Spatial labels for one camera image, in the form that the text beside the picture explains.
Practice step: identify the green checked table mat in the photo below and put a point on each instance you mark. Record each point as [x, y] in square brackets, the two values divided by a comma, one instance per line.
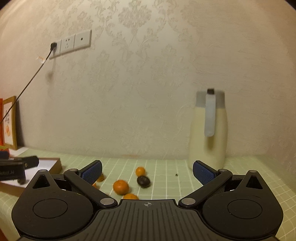
[173, 179]

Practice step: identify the orange carrot chunk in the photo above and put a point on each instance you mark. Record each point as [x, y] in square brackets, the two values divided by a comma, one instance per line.
[101, 178]

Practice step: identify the cream thermos jug grey lid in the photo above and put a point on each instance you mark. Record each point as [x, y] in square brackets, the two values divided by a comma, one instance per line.
[209, 129]

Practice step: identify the small orange tangerine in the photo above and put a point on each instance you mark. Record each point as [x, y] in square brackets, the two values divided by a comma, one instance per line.
[140, 171]

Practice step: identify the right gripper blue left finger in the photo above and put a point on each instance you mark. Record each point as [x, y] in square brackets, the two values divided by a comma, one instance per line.
[82, 181]

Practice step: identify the white wall socket panel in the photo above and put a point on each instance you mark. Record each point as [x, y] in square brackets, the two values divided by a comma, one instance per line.
[72, 43]

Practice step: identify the orange tangerine near gripper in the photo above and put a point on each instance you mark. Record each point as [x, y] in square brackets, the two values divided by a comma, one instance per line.
[130, 196]

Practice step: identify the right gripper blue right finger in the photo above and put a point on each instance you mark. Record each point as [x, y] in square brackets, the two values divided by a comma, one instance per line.
[212, 181]

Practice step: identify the wooden framed picture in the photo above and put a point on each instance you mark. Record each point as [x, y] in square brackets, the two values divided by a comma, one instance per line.
[9, 123]

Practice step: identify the dark purple passion fruit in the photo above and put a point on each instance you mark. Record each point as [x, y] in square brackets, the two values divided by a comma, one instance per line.
[143, 181]

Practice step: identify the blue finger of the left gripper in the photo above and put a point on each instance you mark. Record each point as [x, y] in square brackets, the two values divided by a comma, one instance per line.
[30, 161]

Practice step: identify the white shallow box brown rim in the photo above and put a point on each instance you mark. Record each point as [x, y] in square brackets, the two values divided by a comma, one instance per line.
[14, 188]

